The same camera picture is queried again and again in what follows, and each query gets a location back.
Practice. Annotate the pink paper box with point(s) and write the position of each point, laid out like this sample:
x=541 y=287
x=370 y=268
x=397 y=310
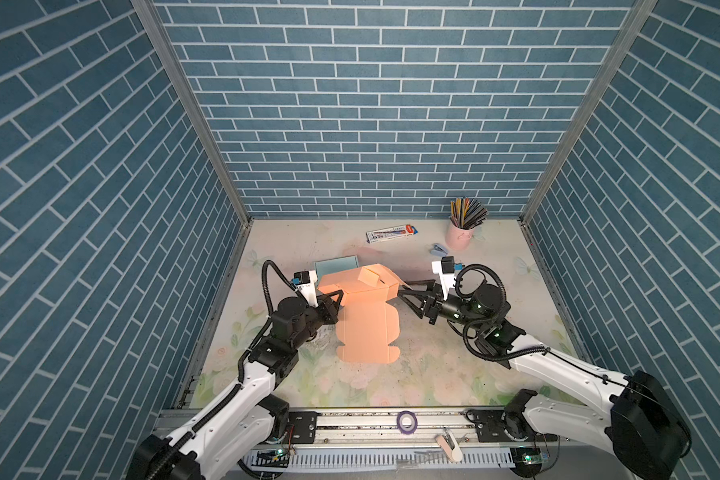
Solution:
x=368 y=323

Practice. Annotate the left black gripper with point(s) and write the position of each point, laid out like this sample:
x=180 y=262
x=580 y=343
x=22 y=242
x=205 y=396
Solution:
x=330 y=310

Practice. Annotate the white pencil box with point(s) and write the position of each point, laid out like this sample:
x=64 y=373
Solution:
x=390 y=233

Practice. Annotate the colored pencils bundle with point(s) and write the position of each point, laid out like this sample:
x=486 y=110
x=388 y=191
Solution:
x=467 y=213

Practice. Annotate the white pink small tool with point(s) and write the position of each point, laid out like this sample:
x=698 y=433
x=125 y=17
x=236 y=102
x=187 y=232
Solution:
x=448 y=443

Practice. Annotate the metal base rail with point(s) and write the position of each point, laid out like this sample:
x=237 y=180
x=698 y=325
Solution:
x=367 y=440

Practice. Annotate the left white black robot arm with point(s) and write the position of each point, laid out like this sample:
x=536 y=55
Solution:
x=246 y=413

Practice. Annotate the light blue paper box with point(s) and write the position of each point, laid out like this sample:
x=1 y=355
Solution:
x=335 y=265

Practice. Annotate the blue small stapler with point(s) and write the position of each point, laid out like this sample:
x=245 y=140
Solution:
x=439 y=251

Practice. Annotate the purple tape roll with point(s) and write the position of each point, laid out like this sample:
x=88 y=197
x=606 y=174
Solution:
x=406 y=422

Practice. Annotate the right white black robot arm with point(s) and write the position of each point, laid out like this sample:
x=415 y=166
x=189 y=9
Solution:
x=627 y=415

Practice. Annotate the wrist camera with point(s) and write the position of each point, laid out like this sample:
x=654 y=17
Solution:
x=304 y=283
x=445 y=269

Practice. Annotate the pink pen cup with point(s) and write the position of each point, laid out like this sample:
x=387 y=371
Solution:
x=458 y=239

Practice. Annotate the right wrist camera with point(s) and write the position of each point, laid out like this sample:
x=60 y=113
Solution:
x=445 y=269

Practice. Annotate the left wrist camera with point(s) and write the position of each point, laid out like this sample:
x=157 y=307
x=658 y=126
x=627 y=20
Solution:
x=304 y=283

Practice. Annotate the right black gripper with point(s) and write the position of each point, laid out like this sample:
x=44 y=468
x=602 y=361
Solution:
x=433 y=306

